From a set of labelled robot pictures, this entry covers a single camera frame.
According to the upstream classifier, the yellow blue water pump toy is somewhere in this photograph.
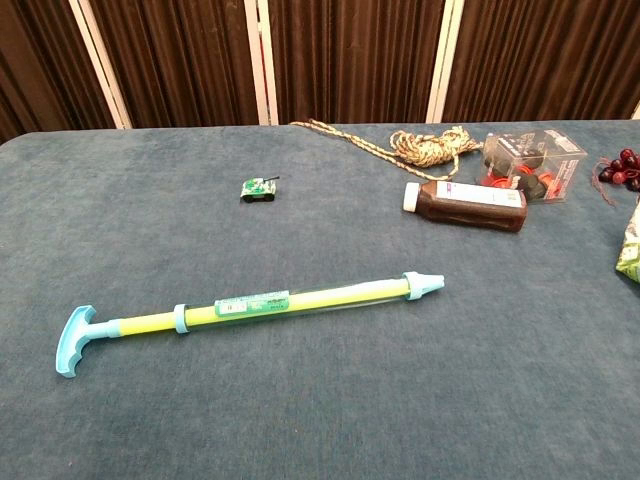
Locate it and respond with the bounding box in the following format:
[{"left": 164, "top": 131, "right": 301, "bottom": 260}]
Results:
[{"left": 52, "top": 280, "right": 412, "bottom": 379}]

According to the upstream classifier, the green camouflage toy tank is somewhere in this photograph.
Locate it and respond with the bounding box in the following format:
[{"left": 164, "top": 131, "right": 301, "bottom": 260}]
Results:
[{"left": 239, "top": 174, "right": 281, "bottom": 205}]

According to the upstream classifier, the brown bottle with white cap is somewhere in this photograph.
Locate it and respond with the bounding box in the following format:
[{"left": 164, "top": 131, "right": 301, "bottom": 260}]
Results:
[{"left": 402, "top": 179, "right": 530, "bottom": 234}]

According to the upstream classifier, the blue felt table cover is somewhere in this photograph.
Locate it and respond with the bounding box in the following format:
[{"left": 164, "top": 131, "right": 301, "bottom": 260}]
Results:
[{"left": 0, "top": 118, "right": 640, "bottom": 480}]

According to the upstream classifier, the brown curtain screen panel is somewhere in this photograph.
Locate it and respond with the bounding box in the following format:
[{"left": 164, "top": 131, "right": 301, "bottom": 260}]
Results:
[
  {"left": 0, "top": 0, "right": 132, "bottom": 144},
  {"left": 257, "top": 0, "right": 459, "bottom": 126},
  {"left": 69, "top": 0, "right": 261, "bottom": 130},
  {"left": 439, "top": 0, "right": 640, "bottom": 124}
]

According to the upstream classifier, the clear box with black-red items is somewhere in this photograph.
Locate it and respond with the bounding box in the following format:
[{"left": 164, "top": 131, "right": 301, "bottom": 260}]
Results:
[{"left": 480, "top": 127, "right": 589, "bottom": 205}]

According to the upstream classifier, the dark red plastic grape bunch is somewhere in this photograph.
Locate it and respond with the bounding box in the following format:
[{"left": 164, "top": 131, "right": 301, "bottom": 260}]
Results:
[{"left": 589, "top": 147, "right": 640, "bottom": 206}]

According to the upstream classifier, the green white snack packet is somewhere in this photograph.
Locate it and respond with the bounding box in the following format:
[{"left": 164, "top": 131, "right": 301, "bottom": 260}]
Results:
[{"left": 614, "top": 202, "right": 640, "bottom": 286}]

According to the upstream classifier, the beige braided rope bundle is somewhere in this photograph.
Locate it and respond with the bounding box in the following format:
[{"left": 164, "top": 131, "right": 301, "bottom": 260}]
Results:
[{"left": 289, "top": 118, "right": 486, "bottom": 182}]

